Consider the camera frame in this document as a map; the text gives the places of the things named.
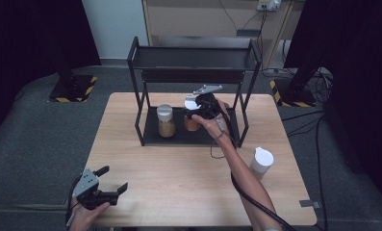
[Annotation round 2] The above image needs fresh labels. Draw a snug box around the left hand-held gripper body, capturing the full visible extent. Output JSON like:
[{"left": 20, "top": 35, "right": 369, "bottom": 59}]
[{"left": 71, "top": 167, "right": 119, "bottom": 211}]

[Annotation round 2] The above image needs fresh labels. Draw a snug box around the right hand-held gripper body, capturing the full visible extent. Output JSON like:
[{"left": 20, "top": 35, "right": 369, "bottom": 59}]
[{"left": 192, "top": 84, "right": 225, "bottom": 119}]

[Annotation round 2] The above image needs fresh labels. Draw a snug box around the orange powder jar grey lid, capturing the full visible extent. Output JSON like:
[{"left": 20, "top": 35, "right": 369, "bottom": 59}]
[{"left": 183, "top": 95, "right": 202, "bottom": 133}]

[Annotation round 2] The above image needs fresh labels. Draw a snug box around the tan powder jar grey lid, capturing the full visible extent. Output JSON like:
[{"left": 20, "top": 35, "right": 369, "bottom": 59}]
[{"left": 156, "top": 103, "right": 177, "bottom": 139}]

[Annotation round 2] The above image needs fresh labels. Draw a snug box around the black metal shelf rack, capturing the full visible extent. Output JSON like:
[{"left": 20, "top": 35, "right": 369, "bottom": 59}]
[{"left": 126, "top": 36, "right": 263, "bottom": 148}]

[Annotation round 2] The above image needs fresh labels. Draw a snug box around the person's right hand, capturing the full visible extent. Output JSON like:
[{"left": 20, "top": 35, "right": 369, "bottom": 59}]
[{"left": 191, "top": 98, "right": 236, "bottom": 147}]

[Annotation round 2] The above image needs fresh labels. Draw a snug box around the person's left hand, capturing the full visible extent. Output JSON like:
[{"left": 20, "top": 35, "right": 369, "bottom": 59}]
[{"left": 67, "top": 198, "right": 111, "bottom": 231}]

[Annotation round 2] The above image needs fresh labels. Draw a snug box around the white bottle with spout lid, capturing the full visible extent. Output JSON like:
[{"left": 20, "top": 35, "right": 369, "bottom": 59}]
[{"left": 249, "top": 146, "right": 275, "bottom": 181}]

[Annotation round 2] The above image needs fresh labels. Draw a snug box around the small grey box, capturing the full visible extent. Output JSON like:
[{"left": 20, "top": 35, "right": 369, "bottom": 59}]
[{"left": 236, "top": 29, "right": 262, "bottom": 37}]

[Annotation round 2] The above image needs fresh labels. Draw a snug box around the black stand with striped base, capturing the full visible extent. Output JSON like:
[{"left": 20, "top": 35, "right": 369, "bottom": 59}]
[
  {"left": 48, "top": 57, "right": 99, "bottom": 104},
  {"left": 268, "top": 61, "right": 324, "bottom": 109}
]

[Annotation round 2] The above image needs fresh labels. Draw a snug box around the white power strip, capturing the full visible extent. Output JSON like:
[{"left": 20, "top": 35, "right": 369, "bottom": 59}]
[{"left": 256, "top": 0, "right": 282, "bottom": 13}]

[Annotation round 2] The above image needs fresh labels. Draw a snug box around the grey tape piece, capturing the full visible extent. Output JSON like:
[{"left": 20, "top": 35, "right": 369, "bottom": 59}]
[{"left": 298, "top": 199, "right": 322, "bottom": 210}]

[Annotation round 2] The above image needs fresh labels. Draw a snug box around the black curtain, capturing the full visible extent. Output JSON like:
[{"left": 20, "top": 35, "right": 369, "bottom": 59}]
[
  {"left": 0, "top": 0, "right": 102, "bottom": 143},
  {"left": 284, "top": 0, "right": 382, "bottom": 200}
]

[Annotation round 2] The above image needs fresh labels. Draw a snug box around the left hand-held gripper cable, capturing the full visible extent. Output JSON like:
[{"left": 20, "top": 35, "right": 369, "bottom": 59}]
[{"left": 64, "top": 174, "right": 84, "bottom": 225}]

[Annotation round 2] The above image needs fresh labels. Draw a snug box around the hand-held gripper cable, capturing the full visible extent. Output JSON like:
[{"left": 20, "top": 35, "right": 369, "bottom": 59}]
[
  {"left": 64, "top": 174, "right": 84, "bottom": 225},
  {"left": 209, "top": 102, "right": 297, "bottom": 231}
]

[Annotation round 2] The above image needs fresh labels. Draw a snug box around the black wall cable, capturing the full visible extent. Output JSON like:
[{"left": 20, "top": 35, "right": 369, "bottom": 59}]
[
  {"left": 259, "top": 10, "right": 267, "bottom": 66},
  {"left": 218, "top": 0, "right": 239, "bottom": 32}
]

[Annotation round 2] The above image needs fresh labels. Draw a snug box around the right hand-held gripper cable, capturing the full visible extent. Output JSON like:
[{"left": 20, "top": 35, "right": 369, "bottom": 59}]
[{"left": 209, "top": 102, "right": 297, "bottom": 231}]

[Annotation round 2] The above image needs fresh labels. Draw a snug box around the black floor cable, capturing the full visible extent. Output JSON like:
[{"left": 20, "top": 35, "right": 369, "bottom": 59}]
[{"left": 281, "top": 110, "right": 329, "bottom": 231}]

